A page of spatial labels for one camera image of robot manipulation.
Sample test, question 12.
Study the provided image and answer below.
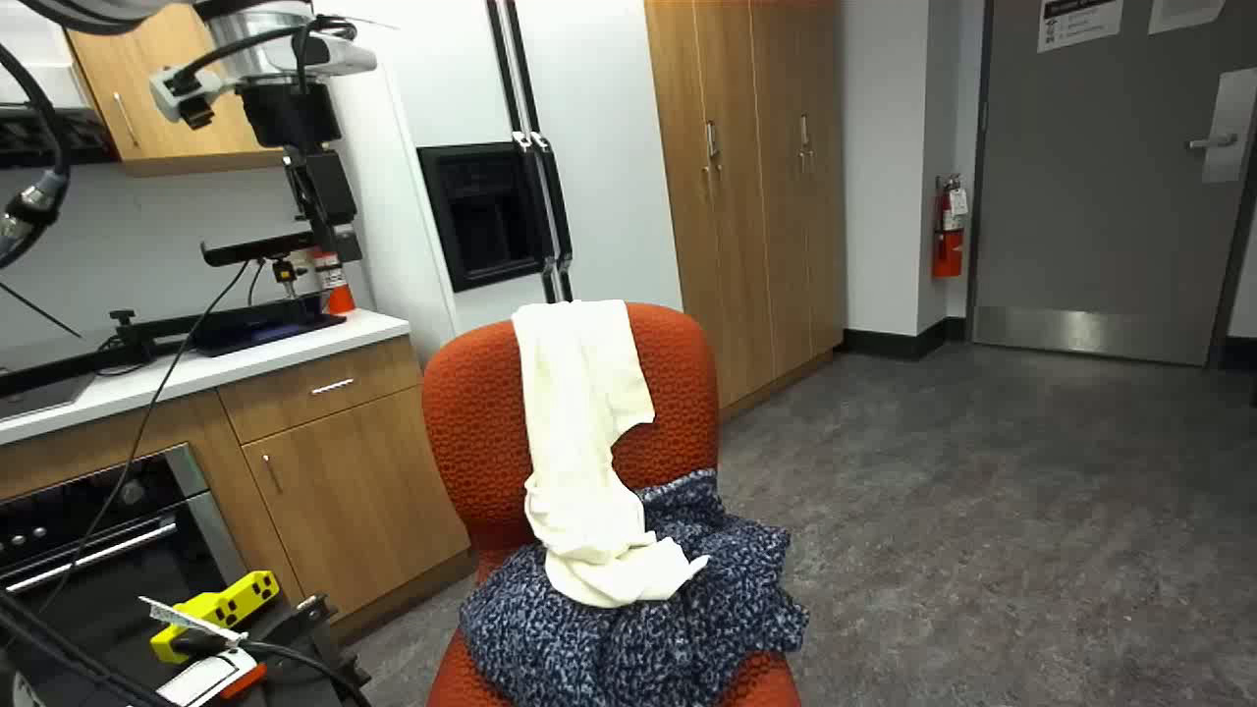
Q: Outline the black tray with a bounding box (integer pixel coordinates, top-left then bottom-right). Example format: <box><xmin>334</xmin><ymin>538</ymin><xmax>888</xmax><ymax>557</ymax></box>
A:
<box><xmin>191</xmin><ymin>296</ymin><xmax>346</xmax><ymax>358</ymax></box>

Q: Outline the black cable with plug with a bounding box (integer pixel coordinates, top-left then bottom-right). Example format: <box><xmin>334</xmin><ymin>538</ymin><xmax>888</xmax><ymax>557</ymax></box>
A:
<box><xmin>0</xmin><ymin>44</ymin><xmax>73</xmax><ymax>271</ymax></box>

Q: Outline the black built-in oven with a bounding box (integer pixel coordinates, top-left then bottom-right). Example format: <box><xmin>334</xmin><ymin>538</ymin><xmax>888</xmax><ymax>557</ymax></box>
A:
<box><xmin>0</xmin><ymin>442</ymin><xmax>253</xmax><ymax>707</ymax></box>

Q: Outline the black cable bundle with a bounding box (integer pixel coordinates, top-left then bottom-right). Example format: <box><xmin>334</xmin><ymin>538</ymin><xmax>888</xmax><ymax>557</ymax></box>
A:
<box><xmin>0</xmin><ymin>584</ymin><xmax>378</xmax><ymax>707</ymax></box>

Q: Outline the yellow plastic connector block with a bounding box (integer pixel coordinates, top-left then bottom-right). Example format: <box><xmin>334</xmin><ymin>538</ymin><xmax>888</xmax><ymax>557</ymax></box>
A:
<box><xmin>144</xmin><ymin>565</ymin><xmax>283</xmax><ymax>666</ymax></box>

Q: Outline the wooden counter cabinet white top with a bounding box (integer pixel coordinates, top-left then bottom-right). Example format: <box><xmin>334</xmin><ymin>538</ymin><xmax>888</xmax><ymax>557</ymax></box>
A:
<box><xmin>0</xmin><ymin>306</ymin><xmax>473</xmax><ymax>637</ymax></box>

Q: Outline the metal door kick plate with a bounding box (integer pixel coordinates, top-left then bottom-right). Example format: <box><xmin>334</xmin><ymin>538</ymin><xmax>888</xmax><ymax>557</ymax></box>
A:
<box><xmin>975</xmin><ymin>301</ymin><xmax>1214</xmax><ymax>366</ymax></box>

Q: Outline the black bar camera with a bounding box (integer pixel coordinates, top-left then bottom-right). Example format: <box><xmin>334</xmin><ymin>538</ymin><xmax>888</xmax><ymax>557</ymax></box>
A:
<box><xmin>195</xmin><ymin>229</ymin><xmax>366</xmax><ymax>271</ymax></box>

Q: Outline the blue speckled clothing piece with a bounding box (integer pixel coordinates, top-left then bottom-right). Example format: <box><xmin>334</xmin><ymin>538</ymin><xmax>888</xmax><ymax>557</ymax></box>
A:
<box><xmin>457</xmin><ymin>468</ymin><xmax>813</xmax><ymax>707</ymax></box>

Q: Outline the black refrigerator door handle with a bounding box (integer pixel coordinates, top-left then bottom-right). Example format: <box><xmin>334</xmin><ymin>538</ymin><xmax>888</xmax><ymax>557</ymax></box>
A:
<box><xmin>501</xmin><ymin>0</ymin><xmax>579</xmax><ymax>306</ymax></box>
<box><xmin>482</xmin><ymin>0</ymin><xmax>563</xmax><ymax>306</ymax></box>

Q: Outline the large white paper sign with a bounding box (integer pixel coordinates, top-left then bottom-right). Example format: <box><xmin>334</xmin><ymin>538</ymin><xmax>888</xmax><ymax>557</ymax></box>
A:
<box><xmin>1033</xmin><ymin>0</ymin><xmax>1127</xmax><ymax>56</ymax></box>

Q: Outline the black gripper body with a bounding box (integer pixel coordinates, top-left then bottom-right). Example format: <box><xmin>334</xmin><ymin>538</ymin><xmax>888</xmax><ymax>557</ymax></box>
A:
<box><xmin>234</xmin><ymin>74</ymin><xmax>346</xmax><ymax>151</ymax></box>

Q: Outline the red fire extinguisher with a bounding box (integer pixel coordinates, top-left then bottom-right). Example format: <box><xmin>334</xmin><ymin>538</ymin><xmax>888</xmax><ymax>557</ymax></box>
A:
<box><xmin>928</xmin><ymin>174</ymin><xmax>975</xmax><ymax>284</ymax></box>

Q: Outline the orange upholstered chair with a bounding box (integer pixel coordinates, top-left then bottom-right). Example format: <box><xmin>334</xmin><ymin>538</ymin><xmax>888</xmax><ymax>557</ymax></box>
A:
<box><xmin>420</xmin><ymin>301</ymin><xmax>804</xmax><ymax>707</ymax></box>

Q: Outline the white refrigerator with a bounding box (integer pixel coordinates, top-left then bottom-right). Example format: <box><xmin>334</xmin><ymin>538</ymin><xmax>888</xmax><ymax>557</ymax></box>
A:
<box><xmin>326</xmin><ymin>0</ymin><xmax>687</xmax><ymax>366</ymax></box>

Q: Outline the small black clamp stand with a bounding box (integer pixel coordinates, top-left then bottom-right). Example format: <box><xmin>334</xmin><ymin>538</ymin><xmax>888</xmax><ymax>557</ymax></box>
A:
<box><xmin>92</xmin><ymin>306</ymin><xmax>170</xmax><ymax>370</ymax></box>

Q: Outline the gray door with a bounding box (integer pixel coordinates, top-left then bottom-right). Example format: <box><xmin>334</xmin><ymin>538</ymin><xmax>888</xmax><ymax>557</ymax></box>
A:
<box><xmin>970</xmin><ymin>0</ymin><xmax>1257</xmax><ymax>370</ymax></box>

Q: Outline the thin black camera cable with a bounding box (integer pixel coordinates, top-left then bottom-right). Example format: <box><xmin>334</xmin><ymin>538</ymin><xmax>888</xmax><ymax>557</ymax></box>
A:
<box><xmin>37</xmin><ymin>258</ymin><xmax>253</xmax><ymax>619</ymax></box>

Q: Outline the small white paper sign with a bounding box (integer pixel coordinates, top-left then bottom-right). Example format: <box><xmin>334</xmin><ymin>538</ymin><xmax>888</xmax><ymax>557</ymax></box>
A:
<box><xmin>1147</xmin><ymin>0</ymin><xmax>1228</xmax><ymax>39</ymax></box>

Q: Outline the metal door handle plate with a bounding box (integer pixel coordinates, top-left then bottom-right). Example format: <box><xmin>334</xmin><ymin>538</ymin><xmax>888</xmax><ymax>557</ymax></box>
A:
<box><xmin>1187</xmin><ymin>65</ymin><xmax>1257</xmax><ymax>188</ymax></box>

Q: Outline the white knitted clothing piece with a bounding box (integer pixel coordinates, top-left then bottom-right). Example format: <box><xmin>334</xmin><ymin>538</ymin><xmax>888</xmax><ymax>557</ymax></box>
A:
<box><xmin>508</xmin><ymin>297</ymin><xmax>710</xmax><ymax>614</ymax></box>

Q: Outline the tall wooden cabinet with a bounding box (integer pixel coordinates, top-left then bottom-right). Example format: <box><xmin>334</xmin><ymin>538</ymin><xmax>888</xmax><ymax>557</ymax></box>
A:
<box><xmin>639</xmin><ymin>0</ymin><xmax>851</xmax><ymax>409</ymax></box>

